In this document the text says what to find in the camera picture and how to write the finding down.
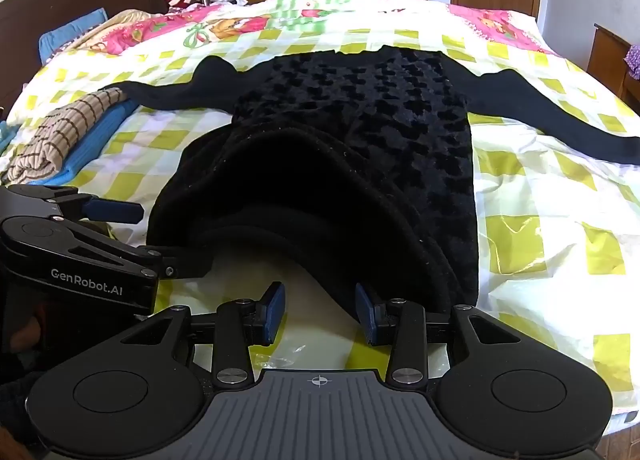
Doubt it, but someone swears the black knit sweater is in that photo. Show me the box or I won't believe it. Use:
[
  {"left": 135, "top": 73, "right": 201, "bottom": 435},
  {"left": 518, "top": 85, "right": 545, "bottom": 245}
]
[{"left": 117, "top": 47, "right": 639, "bottom": 313}]

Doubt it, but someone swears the blue folded garment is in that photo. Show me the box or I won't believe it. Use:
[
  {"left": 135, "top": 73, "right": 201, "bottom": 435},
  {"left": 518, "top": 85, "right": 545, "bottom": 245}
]
[{"left": 32, "top": 100, "right": 139, "bottom": 186}]

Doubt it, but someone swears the beige striped folded garment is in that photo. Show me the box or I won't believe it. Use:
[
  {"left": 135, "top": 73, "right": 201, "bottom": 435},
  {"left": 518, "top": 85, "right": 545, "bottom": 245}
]
[{"left": 3, "top": 87, "right": 127, "bottom": 185}]

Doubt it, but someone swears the blue pillow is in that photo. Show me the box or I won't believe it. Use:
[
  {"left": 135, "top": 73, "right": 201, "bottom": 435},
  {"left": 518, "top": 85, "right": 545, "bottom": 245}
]
[{"left": 38, "top": 8, "right": 107, "bottom": 65}]

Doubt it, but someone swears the checkered floral bed quilt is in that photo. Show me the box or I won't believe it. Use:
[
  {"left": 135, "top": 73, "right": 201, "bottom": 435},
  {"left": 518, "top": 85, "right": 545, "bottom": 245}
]
[{"left": 1, "top": 0, "right": 639, "bottom": 433}]

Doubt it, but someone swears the dark wooden headboard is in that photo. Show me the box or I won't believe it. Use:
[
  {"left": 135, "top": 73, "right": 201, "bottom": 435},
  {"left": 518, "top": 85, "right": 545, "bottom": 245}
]
[{"left": 0, "top": 0, "right": 168, "bottom": 117}]

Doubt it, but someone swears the wooden side cabinet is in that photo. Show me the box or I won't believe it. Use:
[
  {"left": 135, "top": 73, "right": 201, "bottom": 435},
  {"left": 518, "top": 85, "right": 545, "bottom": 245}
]
[{"left": 587, "top": 24, "right": 640, "bottom": 114}]

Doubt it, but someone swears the purple item on cabinet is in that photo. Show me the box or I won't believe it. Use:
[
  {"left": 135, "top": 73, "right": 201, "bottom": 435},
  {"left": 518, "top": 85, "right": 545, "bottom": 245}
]
[{"left": 625, "top": 45, "right": 640, "bottom": 80}]

